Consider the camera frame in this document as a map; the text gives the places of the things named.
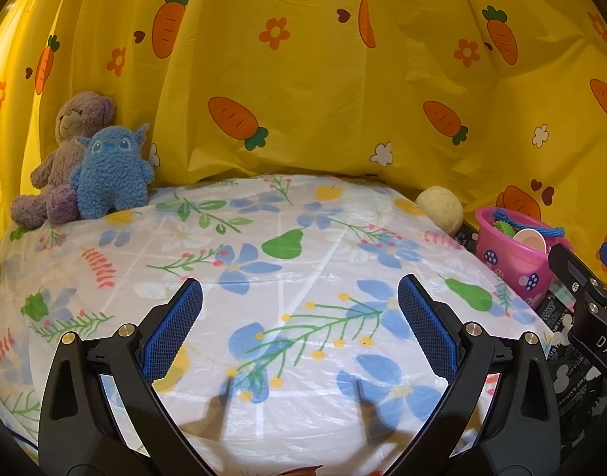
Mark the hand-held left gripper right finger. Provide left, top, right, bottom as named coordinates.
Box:
left=397, top=274, right=564, bottom=476

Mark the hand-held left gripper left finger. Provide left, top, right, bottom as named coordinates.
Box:
left=38, top=278, right=205, bottom=476

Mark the white paper cup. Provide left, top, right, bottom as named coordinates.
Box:
left=511, top=227, right=548, bottom=253

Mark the blue rope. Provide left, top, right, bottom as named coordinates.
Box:
left=492, top=208, right=566, bottom=239

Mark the pink plastic bucket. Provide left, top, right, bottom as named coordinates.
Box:
left=474, top=207, right=567, bottom=311

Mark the pastel checked packet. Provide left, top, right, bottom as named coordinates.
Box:
left=546, top=278, right=576, bottom=308

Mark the cream plush toy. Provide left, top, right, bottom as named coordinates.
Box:
left=415, top=186, right=464, bottom=236

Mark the floral plastic tablecloth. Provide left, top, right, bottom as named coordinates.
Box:
left=0, top=173, right=554, bottom=476

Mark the blue plush monster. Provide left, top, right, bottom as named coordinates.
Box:
left=69, top=123, right=156, bottom=220

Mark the purple teddy bear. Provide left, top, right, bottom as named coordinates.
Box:
left=10, top=90, right=117, bottom=229

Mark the yellow carrot print curtain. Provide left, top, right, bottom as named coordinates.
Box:
left=0, top=0, right=607, bottom=269

